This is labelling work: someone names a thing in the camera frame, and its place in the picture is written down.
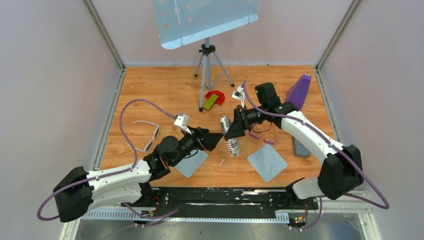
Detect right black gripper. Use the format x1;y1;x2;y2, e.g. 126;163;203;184
224;105;267;141

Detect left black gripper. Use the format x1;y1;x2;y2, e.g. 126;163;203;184
170;125;223;167

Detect striped printed glasses pouch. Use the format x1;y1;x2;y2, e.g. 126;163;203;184
219;115;241;158

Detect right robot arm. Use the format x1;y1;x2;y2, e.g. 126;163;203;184
224;82;364;209

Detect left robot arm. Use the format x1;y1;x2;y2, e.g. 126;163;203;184
53;127;223;223

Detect white sunglasses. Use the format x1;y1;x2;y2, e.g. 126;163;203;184
119;120;161;154

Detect green rectangular block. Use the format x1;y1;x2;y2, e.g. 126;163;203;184
203;93;219;111

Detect left blue cleaning cloth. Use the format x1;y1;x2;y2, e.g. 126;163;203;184
175;149;208;178

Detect blue cleaning cloth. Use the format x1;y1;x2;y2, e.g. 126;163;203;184
247;144;288;182
175;149;208;178

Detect red curved plastic piece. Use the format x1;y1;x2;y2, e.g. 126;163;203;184
205;90;225;106

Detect right blue cleaning cloth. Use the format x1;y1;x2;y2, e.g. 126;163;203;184
247;144;288;182

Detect grey tripod stand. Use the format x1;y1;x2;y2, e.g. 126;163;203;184
194;37;235;112

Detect grey glasses case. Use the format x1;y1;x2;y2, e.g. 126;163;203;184
292;136;311;158

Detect light blue perforated board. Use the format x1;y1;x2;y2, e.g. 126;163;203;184
153;0;259;50

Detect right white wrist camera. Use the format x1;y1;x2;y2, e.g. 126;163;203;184
231;85;246;108

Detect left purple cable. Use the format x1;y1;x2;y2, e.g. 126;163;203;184
36;99;176;222

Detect white slotted cable duct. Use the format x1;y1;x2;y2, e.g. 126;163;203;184
80;208;290;224

